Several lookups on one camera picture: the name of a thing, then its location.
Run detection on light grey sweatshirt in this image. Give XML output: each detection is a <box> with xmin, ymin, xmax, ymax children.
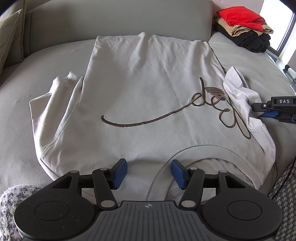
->
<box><xmin>30</xmin><ymin>33</ymin><xmax>275</xmax><ymax>201</ymax></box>

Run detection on white black marker pen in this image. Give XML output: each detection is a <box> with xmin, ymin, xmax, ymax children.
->
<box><xmin>283</xmin><ymin>65</ymin><xmax>296</xmax><ymax>80</ymax></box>

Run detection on glass side table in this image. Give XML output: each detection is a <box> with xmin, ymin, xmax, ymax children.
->
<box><xmin>266</xmin><ymin>50</ymin><xmax>295</xmax><ymax>94</ymax></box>

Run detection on red folded garment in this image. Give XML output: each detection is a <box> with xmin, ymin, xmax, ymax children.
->
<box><xmin>216</xmin><ymin>6</ymin><xmax>265</xmax><ymax>32</ymax></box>

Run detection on front olive cushion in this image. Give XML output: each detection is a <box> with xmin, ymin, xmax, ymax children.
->
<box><xmin>1</xmin><ymin>9</ymin><xmax>23</xmax><ymax>72</ymax></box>

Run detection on olive cushion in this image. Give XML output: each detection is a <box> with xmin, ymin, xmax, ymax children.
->
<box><xmin>0</xmin><ymin>0</ymin><xmax>27</xmax><ymax>21</ymax></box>
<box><xmin>1</xmin><ymin>9</ymin><xmax>23</xmax><ymax>72</ymax></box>

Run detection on rear olive cushion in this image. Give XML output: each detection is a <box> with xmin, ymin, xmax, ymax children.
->
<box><xmin>0</xmin><ymin>0</ymin><xmax>27</xmax><ymax>21</ymax></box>

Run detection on window frame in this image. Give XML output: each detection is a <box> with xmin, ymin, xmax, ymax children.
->
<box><xmin>267</xmin><ymin>1</ymin><xmax>295</xmax><ymax>57</ymax></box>

